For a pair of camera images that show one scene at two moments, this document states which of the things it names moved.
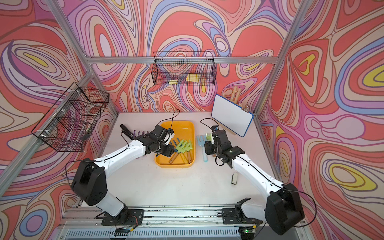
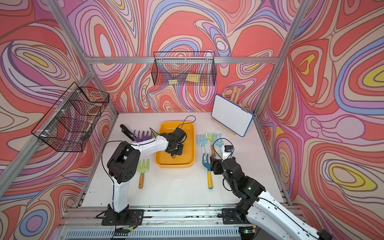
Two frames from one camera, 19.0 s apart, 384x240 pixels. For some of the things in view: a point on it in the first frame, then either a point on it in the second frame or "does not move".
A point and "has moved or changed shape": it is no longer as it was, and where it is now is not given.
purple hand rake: x=143 y=134 does not move
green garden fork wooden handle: x=182 y=147 has moved or changed shape
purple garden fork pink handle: x=138 y=134 does not move
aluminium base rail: x=84 y=223 does not move
